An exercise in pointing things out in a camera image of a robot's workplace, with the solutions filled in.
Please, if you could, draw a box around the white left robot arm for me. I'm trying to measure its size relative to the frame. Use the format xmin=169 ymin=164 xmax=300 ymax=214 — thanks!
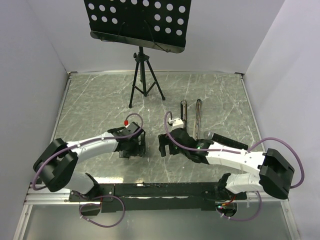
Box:
xmin=33 ymin=122 xmax=146 ymax=201

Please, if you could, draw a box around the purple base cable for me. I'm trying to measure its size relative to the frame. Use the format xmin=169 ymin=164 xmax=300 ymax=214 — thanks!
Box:
xmin=78 ymin=194 xmax=126 ymax=228
xmin=216 ymin=192 xmax=263 ymax=222

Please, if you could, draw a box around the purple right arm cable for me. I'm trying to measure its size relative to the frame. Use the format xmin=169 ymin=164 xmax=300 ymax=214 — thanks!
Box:
xmin=163 ymin=111 xmax=305 ymax=189

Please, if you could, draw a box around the black tripod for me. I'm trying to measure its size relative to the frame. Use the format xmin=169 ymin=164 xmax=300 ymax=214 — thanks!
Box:
xmin=128 ymin=46 xmax=166 ymax=109

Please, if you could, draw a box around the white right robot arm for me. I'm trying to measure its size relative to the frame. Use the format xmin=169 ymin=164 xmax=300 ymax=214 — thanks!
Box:
xmin=158 ymin=128 xmax=295 ymax=200

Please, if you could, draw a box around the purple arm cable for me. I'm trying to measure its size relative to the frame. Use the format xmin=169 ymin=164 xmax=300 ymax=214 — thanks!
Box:
xmin=32 ymin=113 xmax=145 ymax=191
xmin=163 ymin=111 xmax=305 ymax=189

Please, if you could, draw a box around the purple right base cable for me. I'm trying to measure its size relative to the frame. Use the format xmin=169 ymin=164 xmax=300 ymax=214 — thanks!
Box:
xmin=216 ymin=192 xmax=263 ymax=222

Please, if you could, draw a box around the black microphone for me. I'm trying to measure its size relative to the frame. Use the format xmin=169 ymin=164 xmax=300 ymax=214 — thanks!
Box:
xmin=203 ymin=130 xmax=249 ymax=150

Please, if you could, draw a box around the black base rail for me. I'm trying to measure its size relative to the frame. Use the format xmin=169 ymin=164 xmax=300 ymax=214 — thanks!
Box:
xmin=68 ymin=182 xmax=247 ymax=213

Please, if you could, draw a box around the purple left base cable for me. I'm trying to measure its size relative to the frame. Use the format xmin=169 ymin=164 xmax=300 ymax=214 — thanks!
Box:
xmin=78 ymin=194 xmax=126 ymax=228

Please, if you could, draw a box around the black perforated music stand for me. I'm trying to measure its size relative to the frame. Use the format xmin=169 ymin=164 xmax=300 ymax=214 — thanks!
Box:
xmin=84 ymin=0 xmax=192 ymax=54

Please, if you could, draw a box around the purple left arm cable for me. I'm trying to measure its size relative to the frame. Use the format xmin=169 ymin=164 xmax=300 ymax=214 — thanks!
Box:
xmin=32 ymin=113 xmax=145 ymax=191

